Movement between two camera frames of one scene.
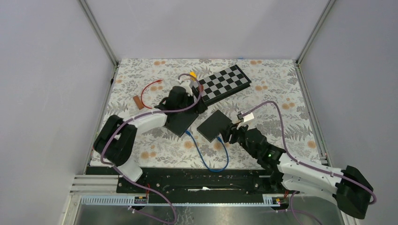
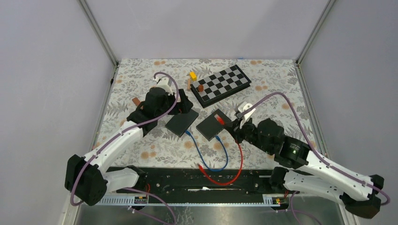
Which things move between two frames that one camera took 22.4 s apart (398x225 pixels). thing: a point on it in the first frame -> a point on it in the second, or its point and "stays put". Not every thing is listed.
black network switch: x=178 y=122 stays put
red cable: x=141 y=97 -> x=221 y=122
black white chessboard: x=223 y=84 stays put
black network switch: x=211 y=127 stays put
